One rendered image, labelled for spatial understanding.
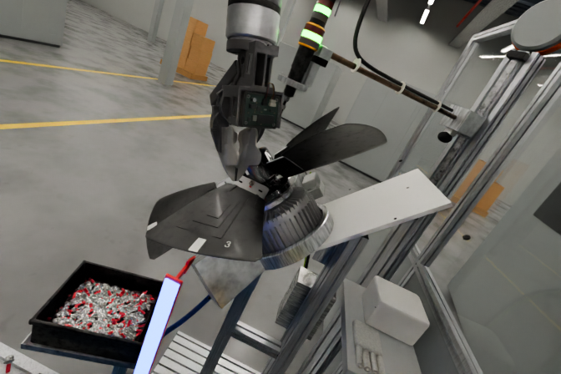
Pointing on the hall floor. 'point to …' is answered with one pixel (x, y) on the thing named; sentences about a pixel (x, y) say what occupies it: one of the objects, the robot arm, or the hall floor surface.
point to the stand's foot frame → (195, 359)
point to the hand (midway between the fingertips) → (234, 172)
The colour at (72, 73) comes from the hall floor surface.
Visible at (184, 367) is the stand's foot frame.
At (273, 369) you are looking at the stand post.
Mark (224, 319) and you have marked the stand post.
